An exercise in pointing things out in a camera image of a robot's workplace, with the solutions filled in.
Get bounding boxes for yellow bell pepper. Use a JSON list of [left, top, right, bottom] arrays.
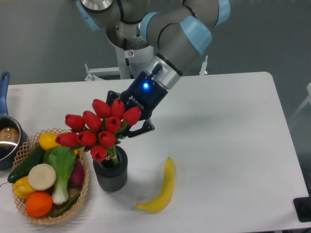
[[12, 176, 36, 200]]

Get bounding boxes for green bean pod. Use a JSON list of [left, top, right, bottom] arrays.
[[52, 193, 80, 217]]

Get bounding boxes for white frame at right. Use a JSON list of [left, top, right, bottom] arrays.
[[290, 83, 311, 121]]

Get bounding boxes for orange fruit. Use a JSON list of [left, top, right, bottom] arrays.
[[26, 191, 53, 217]]

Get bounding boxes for red tulip bouquet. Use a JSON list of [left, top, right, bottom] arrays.
[[55, 99, 141, 166]]

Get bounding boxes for beige round bun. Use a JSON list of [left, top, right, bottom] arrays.
[[28, 164, 56, 191]]

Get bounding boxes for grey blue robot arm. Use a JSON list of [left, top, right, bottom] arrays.
[[76, 0, 231, 139]]

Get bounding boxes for green cucumber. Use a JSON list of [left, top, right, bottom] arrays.
[[7, 145, 45, 183]]

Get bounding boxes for blue handled saucepan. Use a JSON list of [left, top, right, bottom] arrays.
[[0, 72, 28, 170]]

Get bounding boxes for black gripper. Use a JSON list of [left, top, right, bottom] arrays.
[[105, 71, 168, 138]]

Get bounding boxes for green bok choy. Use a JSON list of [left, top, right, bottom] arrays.
[[43, 145, 76, 204]]

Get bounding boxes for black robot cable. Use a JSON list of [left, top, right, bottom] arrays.
[[122, 38, 135, 80]]

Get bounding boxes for dark grey ribbed vase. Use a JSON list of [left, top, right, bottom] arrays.
[[93, 146, 128, 192]]

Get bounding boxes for yellow lemon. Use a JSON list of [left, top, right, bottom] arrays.
[[38, 132, 80, 151]]

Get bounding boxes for black device at edge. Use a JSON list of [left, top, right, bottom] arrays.
[[293, 197, 311, 222]]

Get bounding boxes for woven wicker basket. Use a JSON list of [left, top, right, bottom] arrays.
[[13, 128, 89, 225]]

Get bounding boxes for yellow banana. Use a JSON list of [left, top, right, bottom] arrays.
[[136, 157, 175, 213]]

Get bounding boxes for purple red radish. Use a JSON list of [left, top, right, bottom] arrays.
[[70, 159, 84, 185]]

